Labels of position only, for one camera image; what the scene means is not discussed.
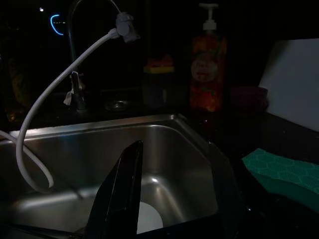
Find chrome gooseneck faucet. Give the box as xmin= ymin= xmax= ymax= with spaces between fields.
xmin=63 ymin=0 xmax=123 ymax=112

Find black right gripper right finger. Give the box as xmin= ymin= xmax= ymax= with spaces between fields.
xmin=208 ymin=142 xmax=252 ymax=239

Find orange dish soap pump bottle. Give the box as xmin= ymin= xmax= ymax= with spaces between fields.
xmin=189 ymin=2 xmax=228 ymax=113

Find stainless steel sink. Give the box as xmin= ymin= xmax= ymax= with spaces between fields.
xmin=0 ymin=114 xmax=220 ymax=235

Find white bowl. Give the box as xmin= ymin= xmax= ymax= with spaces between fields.
xmin=136 ymin=201 xmax=164 ymax=235

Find green sponge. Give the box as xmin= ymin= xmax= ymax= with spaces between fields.
xmin=241 ymin=148 xmax=319 ymax=214

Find thick white hose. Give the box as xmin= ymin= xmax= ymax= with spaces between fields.
xmin=15 ymin=27 xmax=118 ymax=194

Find white faucet diverter head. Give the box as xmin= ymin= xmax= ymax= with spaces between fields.
xmin=115 ymin=12 xmax=141 ymax=43

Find red and yellow sponge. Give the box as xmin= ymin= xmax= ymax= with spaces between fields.
xmin=146 ymin=55 xmax=174 ymax=74

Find purple cup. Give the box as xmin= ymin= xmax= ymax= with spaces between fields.
xmin=230 ymin=86 xmax=269 ymax=113

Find chrome countertop ring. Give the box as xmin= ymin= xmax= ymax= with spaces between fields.
xmin=104 ymin=100 xmax=129 ymax=112

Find white plastic cutting board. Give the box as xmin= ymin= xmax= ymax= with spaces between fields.
xmin=258 ymin=38 xmax=319 ymax=132

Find dark clear sponge holder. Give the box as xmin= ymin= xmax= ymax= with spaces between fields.
xmin=143 ymin=66 xmax=175 ymax=110

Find thin white tube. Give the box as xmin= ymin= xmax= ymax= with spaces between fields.
xmin=0 ymin=130 xmax=54 ymax=189

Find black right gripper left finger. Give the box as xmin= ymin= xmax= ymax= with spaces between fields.
xmin=84 ymin=140 xmax=144 ymax=239

